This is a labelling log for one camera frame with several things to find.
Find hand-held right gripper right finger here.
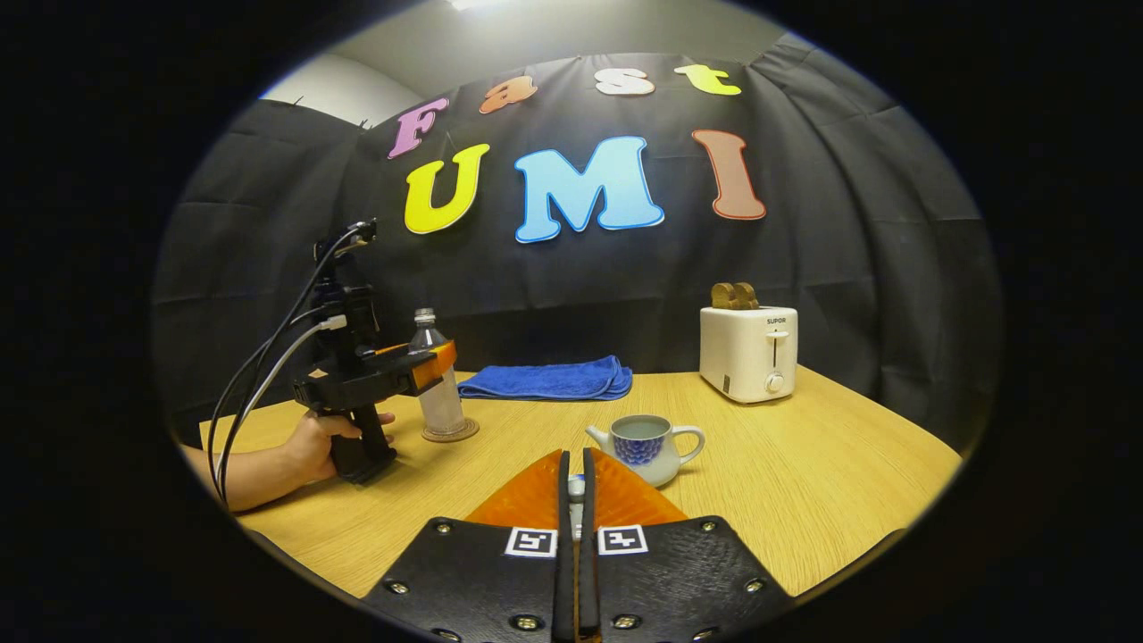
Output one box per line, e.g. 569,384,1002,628
579,447,796,643

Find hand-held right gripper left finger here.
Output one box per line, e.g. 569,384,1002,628
362,448,574,643

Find clear plastic water bottle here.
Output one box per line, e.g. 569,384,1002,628
409,308,467,438

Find white blue-patterned teacup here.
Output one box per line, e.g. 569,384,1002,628
586,414,706,488

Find round woven coaster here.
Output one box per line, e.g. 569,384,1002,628
421,417,480,444

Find blue folded towel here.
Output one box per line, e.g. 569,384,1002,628
457,355,634,402

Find white toaster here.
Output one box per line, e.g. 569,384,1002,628
699,306,799,405

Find black backdrop cloth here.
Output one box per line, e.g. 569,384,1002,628
152,34,1001,452

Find black cable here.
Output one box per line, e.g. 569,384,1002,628
214,223,374,501
207,308,336,497

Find white cable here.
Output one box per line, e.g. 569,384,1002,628
219,314,347,501

